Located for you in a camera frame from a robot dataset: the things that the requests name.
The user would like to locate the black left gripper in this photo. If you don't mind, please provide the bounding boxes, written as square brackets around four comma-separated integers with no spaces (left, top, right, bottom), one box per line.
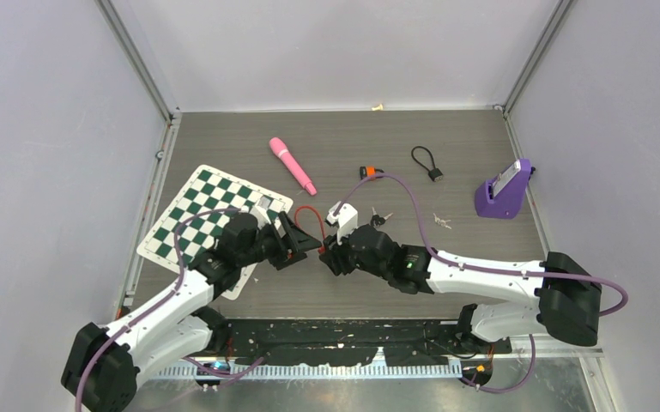
[238,211,319,270]

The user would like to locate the red cable padlock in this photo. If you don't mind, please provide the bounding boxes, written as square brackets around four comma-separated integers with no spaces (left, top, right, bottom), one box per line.
[294,205,329,255]

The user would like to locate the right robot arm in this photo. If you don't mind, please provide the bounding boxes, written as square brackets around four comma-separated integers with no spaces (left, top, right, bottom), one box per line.
[320,225,602,353]

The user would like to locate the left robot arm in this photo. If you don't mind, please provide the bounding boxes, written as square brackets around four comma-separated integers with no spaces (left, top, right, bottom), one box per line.
[61,207,322,411]

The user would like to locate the black headed keys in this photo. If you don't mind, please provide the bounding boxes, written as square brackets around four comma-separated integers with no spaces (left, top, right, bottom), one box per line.
[370,207,393,227]

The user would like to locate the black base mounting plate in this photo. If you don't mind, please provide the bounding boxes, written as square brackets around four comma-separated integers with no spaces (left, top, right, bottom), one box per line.
[229,318,512,367]

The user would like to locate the orange black padlock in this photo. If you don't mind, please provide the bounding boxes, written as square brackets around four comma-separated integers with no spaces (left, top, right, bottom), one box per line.
[359,166,384,181]

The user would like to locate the pink toy microphone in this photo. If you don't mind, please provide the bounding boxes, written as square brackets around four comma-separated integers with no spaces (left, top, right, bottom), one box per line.
[269,137,318,196]

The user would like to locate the green white chessboard mat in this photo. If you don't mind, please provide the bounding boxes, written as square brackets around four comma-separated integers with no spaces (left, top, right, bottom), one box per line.
[136,165,294,276]

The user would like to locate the small silver keys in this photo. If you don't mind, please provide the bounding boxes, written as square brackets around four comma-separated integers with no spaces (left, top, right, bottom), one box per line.
[433,214,452,230]

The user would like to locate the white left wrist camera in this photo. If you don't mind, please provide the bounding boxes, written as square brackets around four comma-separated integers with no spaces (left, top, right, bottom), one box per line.
[249,197,286,229]

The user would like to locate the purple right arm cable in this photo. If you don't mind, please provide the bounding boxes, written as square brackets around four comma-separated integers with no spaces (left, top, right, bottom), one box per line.
[332,172,630,395]

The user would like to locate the black cable padlock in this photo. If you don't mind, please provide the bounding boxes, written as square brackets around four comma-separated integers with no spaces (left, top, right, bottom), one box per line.
[410,145,444,182]

